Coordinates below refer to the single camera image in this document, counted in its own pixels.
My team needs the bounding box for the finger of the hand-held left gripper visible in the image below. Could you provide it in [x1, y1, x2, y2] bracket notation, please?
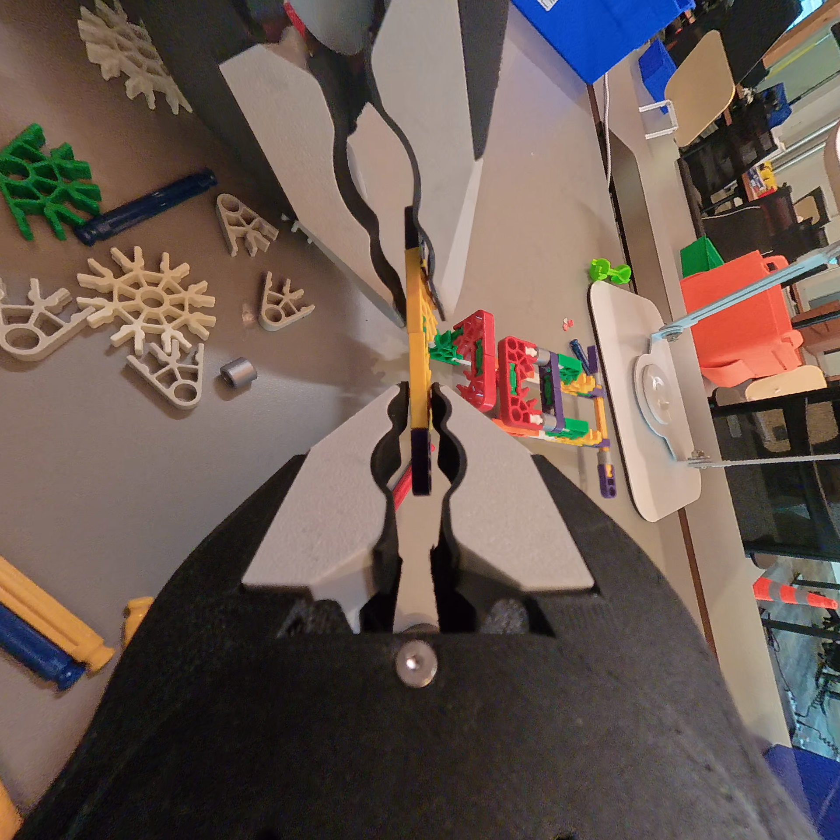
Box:
[220, 41, 409, 328]
[369, 0, 484, 317]

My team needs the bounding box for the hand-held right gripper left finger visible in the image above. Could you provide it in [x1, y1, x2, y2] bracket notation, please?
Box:
[240, 384, 409, 635]

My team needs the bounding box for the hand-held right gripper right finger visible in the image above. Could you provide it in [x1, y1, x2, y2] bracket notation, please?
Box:
[432, 386, 596, 635]

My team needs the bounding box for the light grey wedge connector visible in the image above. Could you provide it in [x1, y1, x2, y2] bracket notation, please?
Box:
[126, 341, 206, 411]
[0, 279, 96, 363]
[257, 271, 316, 332]
[215, 193, 280, 258]

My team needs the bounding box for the purple and yellow rod assembly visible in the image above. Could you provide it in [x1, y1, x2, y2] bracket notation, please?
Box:
[532, 340, 619, 500]

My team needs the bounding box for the blue rod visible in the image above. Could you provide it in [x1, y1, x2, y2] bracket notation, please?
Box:
[0, 604, 86, 691]
[74, 168, 217, 247]

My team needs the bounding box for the white document stand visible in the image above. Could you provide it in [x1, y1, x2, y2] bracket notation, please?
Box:
[587, 246, 840, 522]

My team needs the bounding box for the green fan connector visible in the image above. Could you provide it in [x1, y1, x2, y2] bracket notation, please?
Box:
[0, 125, 102, 242]

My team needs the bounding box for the small blue bin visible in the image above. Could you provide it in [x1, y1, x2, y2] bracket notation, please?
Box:
[637, 38, 678, 96]

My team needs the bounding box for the beige rounded board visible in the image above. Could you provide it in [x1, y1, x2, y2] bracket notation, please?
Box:
[664, 29, 736, 148]

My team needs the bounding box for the orange striped traffic cone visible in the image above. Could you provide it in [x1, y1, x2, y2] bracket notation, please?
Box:
[751, 576, 840, 614]

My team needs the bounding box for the orange plastic crate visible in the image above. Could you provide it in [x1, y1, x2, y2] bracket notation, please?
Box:
[679, 251, 805, 388]

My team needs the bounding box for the green plastic crate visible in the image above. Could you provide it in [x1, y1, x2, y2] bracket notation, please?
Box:
[679, 236, 726, 277]

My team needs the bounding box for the white cable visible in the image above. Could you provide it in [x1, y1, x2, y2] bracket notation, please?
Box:
[600, 69, 614, 181]

